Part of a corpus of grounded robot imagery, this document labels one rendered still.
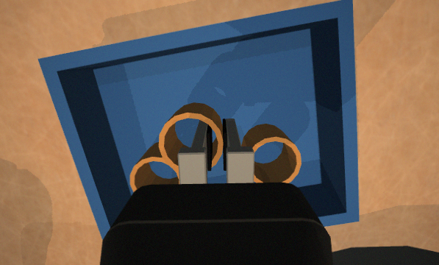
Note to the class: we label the bronze bushing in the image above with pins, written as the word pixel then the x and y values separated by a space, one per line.
pixel 285 167
pixel 170 145
pixel 142 175

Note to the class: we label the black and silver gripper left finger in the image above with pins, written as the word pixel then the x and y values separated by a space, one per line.
pixel 194 161

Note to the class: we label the blue open crate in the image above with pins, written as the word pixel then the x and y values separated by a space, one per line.
pixel 294 69

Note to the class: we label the grey round turning table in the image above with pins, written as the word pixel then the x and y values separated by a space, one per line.
pixel 395 255

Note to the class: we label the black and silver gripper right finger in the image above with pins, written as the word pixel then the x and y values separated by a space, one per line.
pixel 238 160

